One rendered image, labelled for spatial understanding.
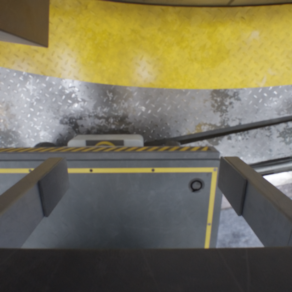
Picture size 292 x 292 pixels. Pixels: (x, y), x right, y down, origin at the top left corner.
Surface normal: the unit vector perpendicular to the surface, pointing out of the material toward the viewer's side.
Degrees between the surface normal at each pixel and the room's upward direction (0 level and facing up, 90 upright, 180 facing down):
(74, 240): 0
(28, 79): 0
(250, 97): 0
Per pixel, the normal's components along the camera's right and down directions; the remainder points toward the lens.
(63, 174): 1.00, 0.00
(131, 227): 0.00, 0.29
